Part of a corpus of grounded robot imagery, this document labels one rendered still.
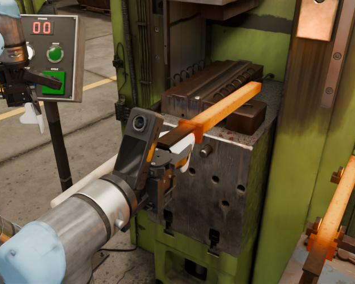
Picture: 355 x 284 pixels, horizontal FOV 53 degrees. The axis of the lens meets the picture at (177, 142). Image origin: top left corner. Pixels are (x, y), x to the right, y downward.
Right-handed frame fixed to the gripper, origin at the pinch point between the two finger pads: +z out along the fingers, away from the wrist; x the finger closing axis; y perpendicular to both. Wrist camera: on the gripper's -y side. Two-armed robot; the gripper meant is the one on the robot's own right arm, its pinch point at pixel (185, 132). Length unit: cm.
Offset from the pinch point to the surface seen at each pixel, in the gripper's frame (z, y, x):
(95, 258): 42, 110, -72
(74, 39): 35, -2, -62
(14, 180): 65, 111, -166
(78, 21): 38, -7, -63
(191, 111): 42.1, 16.4, -21.3
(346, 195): 22.3, 16.7, 27.5
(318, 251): 2.3, 16.4, 25.8
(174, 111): 42, 18, -28
